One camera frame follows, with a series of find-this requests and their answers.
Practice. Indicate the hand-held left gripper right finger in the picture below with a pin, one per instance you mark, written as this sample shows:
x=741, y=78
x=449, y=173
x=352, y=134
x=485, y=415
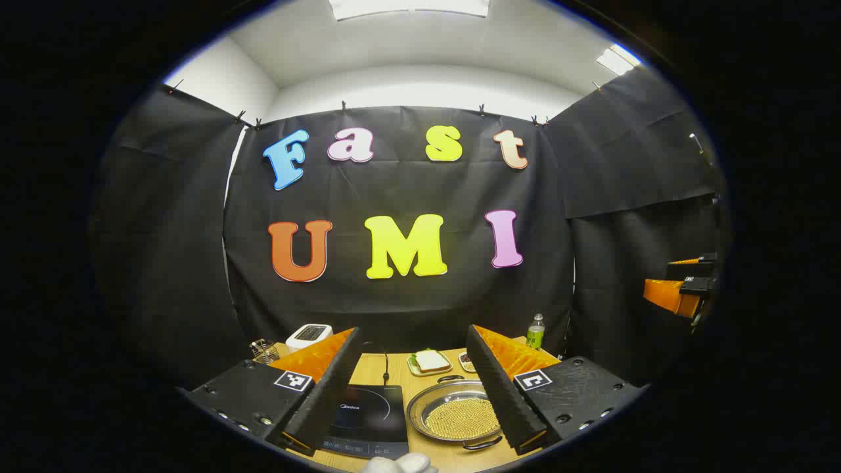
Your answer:
x=499, y=394

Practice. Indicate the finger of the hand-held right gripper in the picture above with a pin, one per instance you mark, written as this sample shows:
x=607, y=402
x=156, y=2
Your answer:
x=690, y=269
x=670, y=295

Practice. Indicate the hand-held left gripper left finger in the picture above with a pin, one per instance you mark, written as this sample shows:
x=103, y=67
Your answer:
x=328, y=394

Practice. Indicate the pile of soybeans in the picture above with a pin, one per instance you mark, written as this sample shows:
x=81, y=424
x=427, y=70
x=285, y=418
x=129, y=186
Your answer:
x=460, y=418

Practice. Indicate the black induction cooktop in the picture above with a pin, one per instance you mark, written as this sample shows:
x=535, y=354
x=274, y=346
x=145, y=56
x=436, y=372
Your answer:
x=374, y=414

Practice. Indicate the stainless steel pot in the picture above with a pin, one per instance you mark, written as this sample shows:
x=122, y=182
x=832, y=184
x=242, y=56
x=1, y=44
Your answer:
x=424, y=410

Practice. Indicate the white divided dish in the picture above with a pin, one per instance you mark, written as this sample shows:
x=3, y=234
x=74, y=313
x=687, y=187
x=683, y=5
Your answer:
x=466, y=360

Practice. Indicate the white toaster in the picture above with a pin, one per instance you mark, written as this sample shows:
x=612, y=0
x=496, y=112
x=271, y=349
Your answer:
x=309, y=335

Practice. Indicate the green drink bottle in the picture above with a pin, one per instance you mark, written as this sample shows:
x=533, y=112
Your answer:
x=535, y=335

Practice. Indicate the sandwich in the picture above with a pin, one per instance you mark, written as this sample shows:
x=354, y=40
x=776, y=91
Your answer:
x=431, y=360

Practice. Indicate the small sandwich plate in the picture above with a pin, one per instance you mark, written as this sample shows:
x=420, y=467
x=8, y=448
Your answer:
x=414, y=369

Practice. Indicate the black backdrop cloth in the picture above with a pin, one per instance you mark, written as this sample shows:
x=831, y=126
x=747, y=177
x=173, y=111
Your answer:
x=407, y=302

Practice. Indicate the grey metal rod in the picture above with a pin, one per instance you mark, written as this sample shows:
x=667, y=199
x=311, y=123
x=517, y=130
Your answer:
x=700, y=148

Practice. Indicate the ceiling light panel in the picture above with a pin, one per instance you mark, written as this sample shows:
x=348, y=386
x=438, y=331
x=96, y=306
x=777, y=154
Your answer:
x=407, y=6
x=617, y=60

